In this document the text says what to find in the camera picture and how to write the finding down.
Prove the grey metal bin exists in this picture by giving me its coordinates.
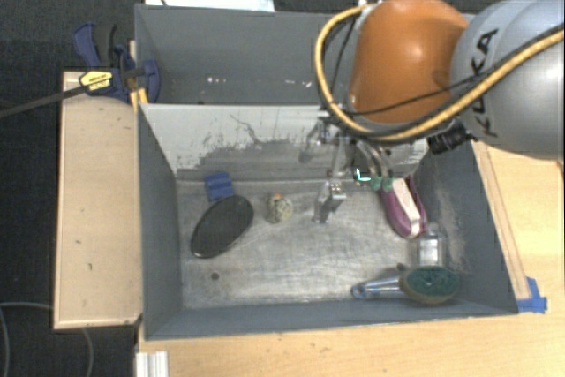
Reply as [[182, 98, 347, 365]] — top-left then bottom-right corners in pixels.
[[133, 3, 520, 342]]

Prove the pale wood board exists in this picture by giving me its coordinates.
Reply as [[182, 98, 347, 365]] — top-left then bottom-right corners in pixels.
[[52, 70, 145, 330]]

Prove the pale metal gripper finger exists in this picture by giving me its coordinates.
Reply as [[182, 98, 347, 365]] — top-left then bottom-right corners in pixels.
[[321, 184, 348, 224], [313, 182, 332, 222]]

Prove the speckled beige ball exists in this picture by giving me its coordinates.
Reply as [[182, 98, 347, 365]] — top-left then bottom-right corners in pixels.
[[265, 193, 295, 224]]

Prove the black cylinder on white bracket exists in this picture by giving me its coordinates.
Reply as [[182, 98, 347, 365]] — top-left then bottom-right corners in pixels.
[[425, 124, 470, 155]]

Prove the green scrubber with grey handle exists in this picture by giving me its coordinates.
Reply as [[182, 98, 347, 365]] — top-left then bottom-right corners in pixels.
[[350, 263, 462, 306]]

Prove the blue ridged block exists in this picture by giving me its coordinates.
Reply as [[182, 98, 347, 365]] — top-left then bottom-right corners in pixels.
[[203, 171, 234, 202]]

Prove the black oval disc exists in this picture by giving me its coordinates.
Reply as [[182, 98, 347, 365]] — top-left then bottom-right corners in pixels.
[[190, 194, 256, 260]]

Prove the purple and white toy eggplant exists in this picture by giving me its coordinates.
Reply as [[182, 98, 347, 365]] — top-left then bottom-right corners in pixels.
[[377, 175, 429, 240]]

